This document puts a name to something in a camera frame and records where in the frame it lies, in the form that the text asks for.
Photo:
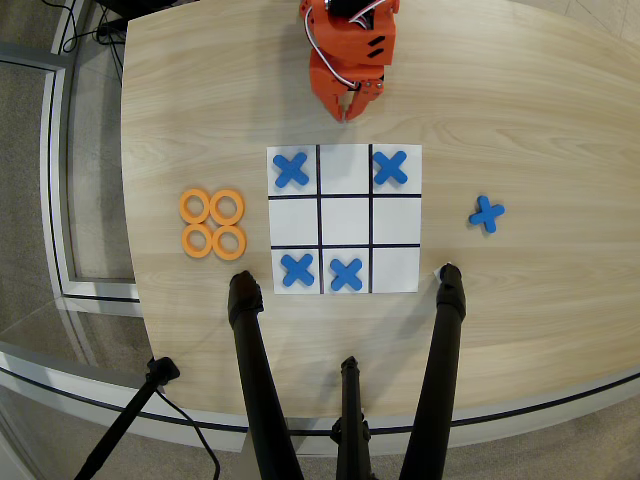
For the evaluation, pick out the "grey metal floor frame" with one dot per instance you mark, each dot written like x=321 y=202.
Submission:
x=52 y=175

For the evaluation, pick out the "thick black tripod leg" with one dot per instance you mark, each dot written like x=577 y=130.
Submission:
x=255 y=360
x=440 y=360

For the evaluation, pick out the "black stand leg with clamp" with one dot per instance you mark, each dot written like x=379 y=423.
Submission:
x=125 y=420

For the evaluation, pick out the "white tic-tac-toe grid sheet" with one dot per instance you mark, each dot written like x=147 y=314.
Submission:
x=345 y=220

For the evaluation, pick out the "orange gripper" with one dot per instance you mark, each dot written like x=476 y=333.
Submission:
x=326 y=82

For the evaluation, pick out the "thin black tripod leg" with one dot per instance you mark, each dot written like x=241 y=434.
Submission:
x=351 y=410

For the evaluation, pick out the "blue foam cross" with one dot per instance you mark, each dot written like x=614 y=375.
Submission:
x=486 y=214
x=346 y=274
x=290 y=170
x=390 y=167
x=298 y=270

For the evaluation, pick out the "small white tape piece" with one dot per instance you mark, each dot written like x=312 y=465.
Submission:
x=436 y=272

